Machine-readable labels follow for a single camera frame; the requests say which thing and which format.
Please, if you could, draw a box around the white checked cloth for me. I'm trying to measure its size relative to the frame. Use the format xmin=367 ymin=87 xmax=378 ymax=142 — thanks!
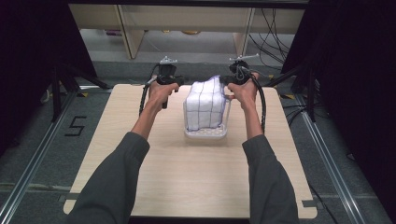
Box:
xmin=185 ymin=75 xmax=227 ymax=132

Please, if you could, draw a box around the left hand-held gripper cable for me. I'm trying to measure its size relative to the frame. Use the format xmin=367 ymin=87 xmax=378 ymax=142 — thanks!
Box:
xmin=138 ymin=64 xmax=162 ymax=117

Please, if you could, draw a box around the bundle of black cables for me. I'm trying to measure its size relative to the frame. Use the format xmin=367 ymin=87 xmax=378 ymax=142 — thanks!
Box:
xmin=248 ymin=7 xmax=297 ymax=71

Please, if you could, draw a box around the aluminium floor rail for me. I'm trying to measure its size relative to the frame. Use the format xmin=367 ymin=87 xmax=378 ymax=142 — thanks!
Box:
xmin=293 ymin=92 xmax=366 ymax=224
xmin=0 ymin=91 xmax=78 ymax=224

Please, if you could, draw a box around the right hand-held gripper cable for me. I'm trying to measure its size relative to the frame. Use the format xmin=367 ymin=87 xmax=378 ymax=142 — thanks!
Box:
xmin=247 ymin=69 xmax=268 ymax=134

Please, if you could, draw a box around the black metal stand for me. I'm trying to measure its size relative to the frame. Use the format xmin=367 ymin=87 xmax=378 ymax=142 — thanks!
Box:
xmin=50 ymin=63 xmax=112 ymax=123
xmin=264 ymin=62 xmax=319 ymax=123

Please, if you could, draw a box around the person's right hand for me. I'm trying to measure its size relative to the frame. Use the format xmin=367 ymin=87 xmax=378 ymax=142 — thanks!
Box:
xmin=226 ymin=73 xmax=260 ymax=108

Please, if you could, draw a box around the white plastic rack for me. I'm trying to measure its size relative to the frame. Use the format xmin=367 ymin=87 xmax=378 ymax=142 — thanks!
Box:
xmin=182 ymin=96 xmax=233 ymax=140

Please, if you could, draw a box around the person's left hand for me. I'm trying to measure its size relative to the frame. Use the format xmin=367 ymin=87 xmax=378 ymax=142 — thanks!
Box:
xmin=148 ymin=81 xmax=180 ymax=110

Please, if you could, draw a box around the hand-held gripper cable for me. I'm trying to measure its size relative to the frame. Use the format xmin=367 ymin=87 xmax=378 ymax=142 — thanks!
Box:
xmin=247 ymin=69 xmax=268 ymax=134
xmin=138 ymin=64 xmax=162 ymax=117

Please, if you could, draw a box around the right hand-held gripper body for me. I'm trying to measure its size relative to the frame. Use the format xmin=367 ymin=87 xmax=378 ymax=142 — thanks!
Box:
xmin=229 ymin=53 xmax=260 ymax=85

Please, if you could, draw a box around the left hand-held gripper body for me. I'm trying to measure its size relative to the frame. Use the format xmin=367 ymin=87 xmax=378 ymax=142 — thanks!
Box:
xmin=155 ymin=55 xmax=179 ymax=86

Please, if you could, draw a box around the black curtain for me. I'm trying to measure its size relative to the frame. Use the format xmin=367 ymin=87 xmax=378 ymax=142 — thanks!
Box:
xmin=0 ymin=0 xmax=98 ymax=157
xmin=281 ymin=0 xmax=396 ymax=216

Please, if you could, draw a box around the black floor cable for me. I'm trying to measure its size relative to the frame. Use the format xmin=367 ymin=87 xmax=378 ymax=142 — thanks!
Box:
xmin=307 ymin=183 xmax=341 ymax=224

